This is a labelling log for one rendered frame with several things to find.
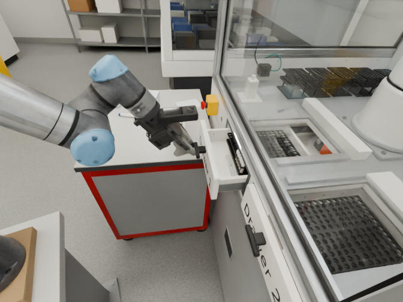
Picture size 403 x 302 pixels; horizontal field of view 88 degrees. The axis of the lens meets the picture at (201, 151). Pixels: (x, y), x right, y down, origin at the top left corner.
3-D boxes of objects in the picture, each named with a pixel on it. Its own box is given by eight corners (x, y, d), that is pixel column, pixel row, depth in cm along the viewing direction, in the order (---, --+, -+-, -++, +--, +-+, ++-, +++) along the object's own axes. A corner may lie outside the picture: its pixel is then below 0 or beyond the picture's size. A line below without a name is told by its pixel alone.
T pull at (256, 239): (253, 258, 46) (255, 256, 45) (244, 226, 51) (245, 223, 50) (269, 256, 46) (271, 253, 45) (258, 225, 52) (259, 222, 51)
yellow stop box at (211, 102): (206, 115, 96) (207, 102, 91) (204, 107, 101) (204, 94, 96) (217, 115, 97) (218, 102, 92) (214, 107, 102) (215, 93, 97)
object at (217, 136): (216, 193, 66) (217, 181, 62) (203, 140, 84) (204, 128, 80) (330, 182, 71) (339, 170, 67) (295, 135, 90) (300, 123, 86)
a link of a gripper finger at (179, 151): (183, 160, 70) (165, 142, 65) (198, 153, 68) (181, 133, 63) (183, 167, 67) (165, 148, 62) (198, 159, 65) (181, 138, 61)
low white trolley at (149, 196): (117, 247, 132) (72, 167, 80) (128, 173, 177) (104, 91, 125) (207, 236, 140) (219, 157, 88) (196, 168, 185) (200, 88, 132)
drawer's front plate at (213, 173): (211, 201, 65) (214, 178, 58) (198, 141, 86) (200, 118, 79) (216, 200, 66) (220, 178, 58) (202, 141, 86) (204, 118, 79)
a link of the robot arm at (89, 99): (55, 130, 43) (93, 96, 43) (57, 106, 51) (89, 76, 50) (88, 149, 49) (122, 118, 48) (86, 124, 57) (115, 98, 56)
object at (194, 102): (180, 112, 111) (180, 110, 110) (174, 105, 117) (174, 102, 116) (201, 108, 116) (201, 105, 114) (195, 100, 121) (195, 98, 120)
